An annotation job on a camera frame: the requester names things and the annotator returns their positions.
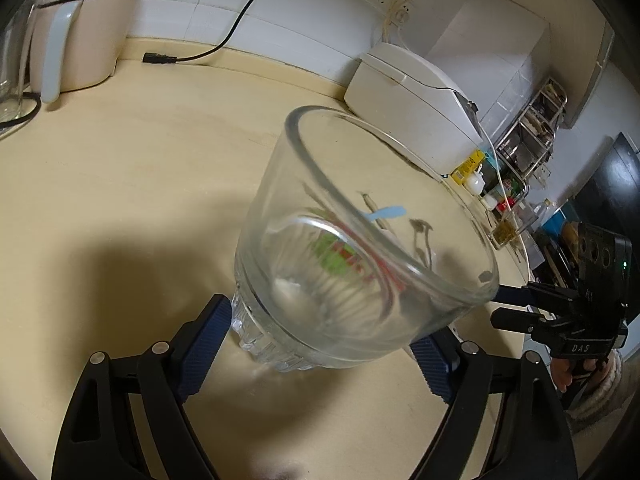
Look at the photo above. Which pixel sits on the red utensil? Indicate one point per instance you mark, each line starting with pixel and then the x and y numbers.
pixel 367 264

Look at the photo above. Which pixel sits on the beige air fryer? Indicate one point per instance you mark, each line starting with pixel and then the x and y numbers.
pixel 76 43

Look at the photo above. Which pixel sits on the yellow box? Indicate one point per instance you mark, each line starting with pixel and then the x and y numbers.
pixel 462 172

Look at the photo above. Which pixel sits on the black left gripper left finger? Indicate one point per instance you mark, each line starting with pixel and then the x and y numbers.
pixel 99 439

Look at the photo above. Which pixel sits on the clear glass jar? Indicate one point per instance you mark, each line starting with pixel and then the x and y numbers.
pixel 14 50

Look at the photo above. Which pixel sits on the blue plastic spoon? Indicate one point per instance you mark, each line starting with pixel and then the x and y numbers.
pixel 386 213

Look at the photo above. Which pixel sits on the glass jar yellow contents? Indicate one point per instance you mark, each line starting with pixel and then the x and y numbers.
pixel 504 232

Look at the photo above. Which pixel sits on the green silicone brush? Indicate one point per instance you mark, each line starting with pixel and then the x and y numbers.
pixel 334 255

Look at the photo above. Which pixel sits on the white wall socket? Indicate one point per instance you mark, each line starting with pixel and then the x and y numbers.
pixel 400 11

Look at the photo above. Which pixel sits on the metal kitchen rack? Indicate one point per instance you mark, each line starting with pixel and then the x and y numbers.
pixel 528 143

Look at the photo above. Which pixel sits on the white rice cooker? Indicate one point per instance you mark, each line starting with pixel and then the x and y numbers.
pixel 422 111

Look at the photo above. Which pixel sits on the right hand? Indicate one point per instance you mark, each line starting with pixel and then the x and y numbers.
pixel 561 374

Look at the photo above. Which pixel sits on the clear glass cup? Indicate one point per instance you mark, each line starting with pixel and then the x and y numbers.
pixel 288 312

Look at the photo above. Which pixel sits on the small white pot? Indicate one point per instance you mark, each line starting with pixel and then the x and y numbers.
pixel 475 183

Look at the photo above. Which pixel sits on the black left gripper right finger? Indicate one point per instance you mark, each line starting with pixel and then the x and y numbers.
pixel 530 440

